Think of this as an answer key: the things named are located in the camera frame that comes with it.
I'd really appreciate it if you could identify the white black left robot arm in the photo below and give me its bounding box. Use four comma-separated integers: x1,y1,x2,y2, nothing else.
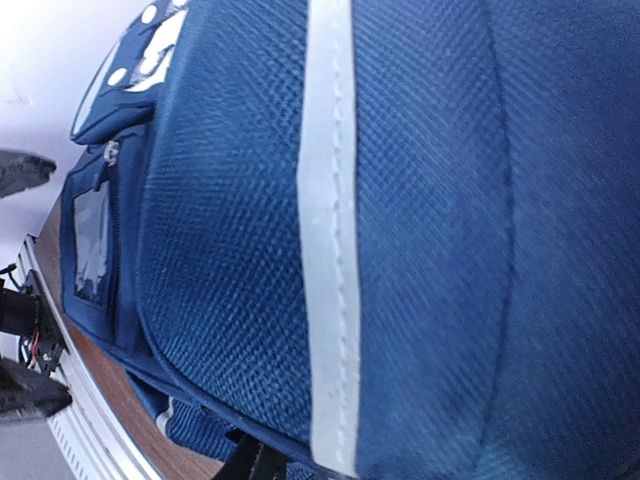
1,234,72,424

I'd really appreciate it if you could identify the navy blue student backpack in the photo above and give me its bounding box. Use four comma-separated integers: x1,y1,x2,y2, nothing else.
60,1,639,479

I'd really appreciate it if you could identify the aluminium front rail frame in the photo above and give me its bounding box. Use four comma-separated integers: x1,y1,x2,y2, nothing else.
17,235,161,480

